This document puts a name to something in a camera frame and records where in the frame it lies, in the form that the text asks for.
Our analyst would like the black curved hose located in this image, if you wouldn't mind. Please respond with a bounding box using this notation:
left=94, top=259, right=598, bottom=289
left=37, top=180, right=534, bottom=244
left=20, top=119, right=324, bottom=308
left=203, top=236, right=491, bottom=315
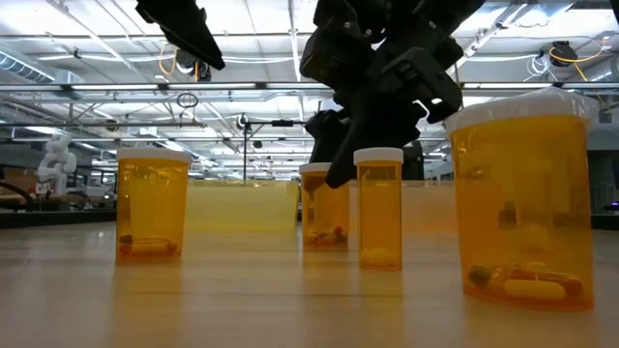
left=0, top=179, right=29, bottom=213

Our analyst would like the slim amber pill bottle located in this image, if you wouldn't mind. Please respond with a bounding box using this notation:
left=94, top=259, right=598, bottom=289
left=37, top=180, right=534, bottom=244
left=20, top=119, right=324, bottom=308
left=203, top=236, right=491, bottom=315
left=352, top=146, right=405, bottom=272

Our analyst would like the black metal rig frame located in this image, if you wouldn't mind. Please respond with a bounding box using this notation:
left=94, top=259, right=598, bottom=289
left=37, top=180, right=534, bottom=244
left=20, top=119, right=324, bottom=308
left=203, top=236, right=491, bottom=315
left=0, top=208, right=619, bottom=231

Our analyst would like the long ceiling light bar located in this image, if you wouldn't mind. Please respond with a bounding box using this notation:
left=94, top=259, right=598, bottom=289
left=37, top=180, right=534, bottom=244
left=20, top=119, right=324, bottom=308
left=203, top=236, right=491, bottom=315
left=0, top=81, right=619, bottom=93

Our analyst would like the translucent yellow bin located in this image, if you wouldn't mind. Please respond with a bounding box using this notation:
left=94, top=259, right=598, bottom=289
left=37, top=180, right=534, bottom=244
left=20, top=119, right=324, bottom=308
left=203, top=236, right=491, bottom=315
left=186, top=179, right=301, bottom=234

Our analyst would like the large amber pill bottle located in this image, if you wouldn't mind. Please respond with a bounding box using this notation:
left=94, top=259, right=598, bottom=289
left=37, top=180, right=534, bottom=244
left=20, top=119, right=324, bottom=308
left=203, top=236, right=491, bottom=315
left=114, top=146, right=193, bottom=263
left=298, top=161, right=351, bottom=252
left=444, top=91, right=597, bottom=313

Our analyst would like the white robot figure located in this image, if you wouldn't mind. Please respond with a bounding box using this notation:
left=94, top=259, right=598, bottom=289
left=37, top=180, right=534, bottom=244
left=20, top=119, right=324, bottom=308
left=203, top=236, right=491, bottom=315
left=36, top=130, right=78, bottom=197

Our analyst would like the black ceiling cable reel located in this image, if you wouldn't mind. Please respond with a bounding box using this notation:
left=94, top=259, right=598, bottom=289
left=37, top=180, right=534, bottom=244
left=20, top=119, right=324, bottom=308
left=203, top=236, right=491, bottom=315
left=548, top=40, right=575, bottom=68
left=174, top=45, right=213, bottom=82

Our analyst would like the hanging black cable loop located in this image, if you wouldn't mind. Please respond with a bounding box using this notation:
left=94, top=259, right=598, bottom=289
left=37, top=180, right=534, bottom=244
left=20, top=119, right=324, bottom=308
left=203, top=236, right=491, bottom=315
left=175, top=92, right=200, bottom=110

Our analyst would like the brown cardboard box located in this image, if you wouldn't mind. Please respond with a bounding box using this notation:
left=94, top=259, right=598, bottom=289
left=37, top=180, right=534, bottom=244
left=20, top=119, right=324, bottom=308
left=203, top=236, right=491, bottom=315
left=0, top=166, right=39, bottom=195

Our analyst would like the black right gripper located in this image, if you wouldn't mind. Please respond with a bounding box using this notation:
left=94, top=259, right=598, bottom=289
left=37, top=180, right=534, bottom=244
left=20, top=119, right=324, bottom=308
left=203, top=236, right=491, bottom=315
left=300, top=0, right=465, bottom=189

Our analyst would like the black background stand frame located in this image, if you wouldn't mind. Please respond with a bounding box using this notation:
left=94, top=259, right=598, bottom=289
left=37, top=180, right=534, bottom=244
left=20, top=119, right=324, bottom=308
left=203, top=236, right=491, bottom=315
left=242, top=119, right=310, bottom=184

